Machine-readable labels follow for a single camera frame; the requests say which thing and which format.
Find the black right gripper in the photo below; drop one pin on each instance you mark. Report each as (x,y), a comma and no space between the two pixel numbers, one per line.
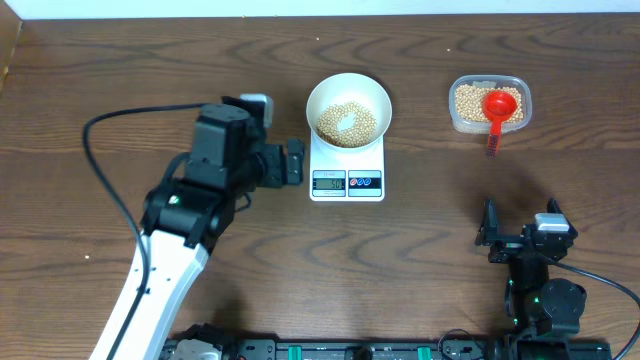
(488,235)

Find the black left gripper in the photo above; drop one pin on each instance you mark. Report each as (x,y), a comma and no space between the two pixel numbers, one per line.
(273,176)

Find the red plastic measuring scoop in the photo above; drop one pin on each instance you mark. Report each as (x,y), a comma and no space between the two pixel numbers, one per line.
(497,107)

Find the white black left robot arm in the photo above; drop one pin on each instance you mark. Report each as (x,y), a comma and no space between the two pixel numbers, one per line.
(186,213)

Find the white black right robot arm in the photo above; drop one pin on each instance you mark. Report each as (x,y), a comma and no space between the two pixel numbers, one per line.
(546,311)

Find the white digital kitchen scale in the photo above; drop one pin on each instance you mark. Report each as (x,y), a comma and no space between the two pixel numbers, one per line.
(346,174)

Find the cream round bowl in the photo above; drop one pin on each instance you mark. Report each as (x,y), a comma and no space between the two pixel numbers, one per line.
(345,87)

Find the soybeans in bowl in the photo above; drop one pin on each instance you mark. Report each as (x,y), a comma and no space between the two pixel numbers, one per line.
(348,125)

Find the soybeans in container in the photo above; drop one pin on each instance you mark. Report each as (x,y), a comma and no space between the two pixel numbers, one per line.
(469,99)

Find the clear plastic container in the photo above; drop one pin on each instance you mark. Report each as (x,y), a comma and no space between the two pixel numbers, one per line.
(490,81)

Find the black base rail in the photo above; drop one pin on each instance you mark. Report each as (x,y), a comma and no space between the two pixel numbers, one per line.
(264,349)

